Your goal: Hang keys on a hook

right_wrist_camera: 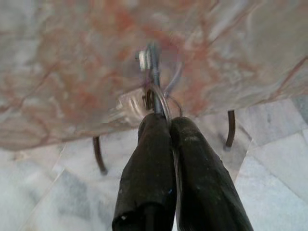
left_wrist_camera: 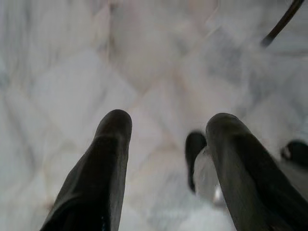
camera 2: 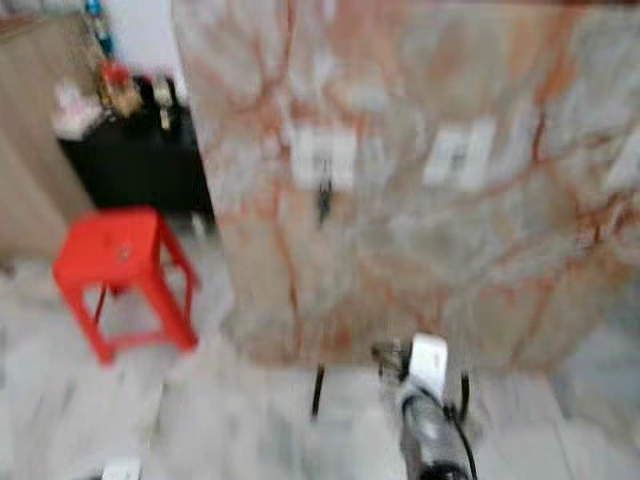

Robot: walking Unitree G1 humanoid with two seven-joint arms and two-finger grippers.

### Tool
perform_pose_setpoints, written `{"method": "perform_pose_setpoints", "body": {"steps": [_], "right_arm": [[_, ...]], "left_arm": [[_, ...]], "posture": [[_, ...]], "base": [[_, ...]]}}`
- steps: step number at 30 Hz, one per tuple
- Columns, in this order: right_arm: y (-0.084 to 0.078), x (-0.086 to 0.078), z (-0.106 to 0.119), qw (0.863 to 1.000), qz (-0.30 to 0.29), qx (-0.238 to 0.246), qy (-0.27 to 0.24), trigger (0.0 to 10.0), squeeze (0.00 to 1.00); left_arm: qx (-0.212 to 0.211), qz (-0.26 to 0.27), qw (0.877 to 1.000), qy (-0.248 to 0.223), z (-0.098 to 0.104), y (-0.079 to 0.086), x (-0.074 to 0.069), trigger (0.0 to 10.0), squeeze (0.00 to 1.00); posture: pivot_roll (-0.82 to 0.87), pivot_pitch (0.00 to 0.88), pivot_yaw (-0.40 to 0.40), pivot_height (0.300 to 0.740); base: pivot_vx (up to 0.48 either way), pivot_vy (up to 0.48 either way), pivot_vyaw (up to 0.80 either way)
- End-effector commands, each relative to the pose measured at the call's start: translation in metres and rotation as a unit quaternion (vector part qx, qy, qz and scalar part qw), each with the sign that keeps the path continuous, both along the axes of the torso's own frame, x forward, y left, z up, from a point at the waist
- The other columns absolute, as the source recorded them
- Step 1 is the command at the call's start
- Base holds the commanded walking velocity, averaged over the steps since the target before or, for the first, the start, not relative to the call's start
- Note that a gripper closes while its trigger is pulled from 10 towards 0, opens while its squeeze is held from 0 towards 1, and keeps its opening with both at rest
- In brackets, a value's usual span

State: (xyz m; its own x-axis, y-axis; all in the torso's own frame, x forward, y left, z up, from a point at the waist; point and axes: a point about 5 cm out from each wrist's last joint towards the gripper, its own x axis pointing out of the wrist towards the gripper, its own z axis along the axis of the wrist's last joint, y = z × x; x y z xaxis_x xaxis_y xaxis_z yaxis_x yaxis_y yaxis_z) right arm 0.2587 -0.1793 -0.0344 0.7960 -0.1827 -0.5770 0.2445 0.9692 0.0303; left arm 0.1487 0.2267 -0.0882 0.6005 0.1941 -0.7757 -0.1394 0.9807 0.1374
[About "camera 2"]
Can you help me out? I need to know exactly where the white hook plate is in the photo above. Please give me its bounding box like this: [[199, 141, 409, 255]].
[[290, 125, 358, 191], [422, 118, 498, 191]]

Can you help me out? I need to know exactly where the black metal board stand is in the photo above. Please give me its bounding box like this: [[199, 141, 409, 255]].
[[313, 365, 327, 419]]

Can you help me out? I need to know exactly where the marble pattern board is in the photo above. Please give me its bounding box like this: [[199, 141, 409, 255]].
[[172, 0, 640, 371]]

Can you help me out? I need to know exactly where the red plastic stool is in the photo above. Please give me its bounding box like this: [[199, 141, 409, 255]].
[[52, 206, 199, 365]]

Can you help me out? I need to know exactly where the light wooden cabinet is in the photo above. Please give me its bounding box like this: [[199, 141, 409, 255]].
[[0, 12, 96, 266]]

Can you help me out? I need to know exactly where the black TV console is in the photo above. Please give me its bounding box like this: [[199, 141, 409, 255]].
[[57, 105, 216, 216]]

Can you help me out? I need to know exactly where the black tape dispenser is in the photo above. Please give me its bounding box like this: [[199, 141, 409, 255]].
[[156, 80, 179, 132]]

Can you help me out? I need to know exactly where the black mouse plush toy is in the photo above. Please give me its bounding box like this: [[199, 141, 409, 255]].
[[135, 75, 160, 117]]

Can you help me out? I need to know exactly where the pink tissue pack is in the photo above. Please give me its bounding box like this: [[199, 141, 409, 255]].
[[52, 80, 103, 139]]

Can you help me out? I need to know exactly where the blue and gold trophy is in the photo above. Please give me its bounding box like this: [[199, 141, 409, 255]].
[[85, 0, 113, 56]]

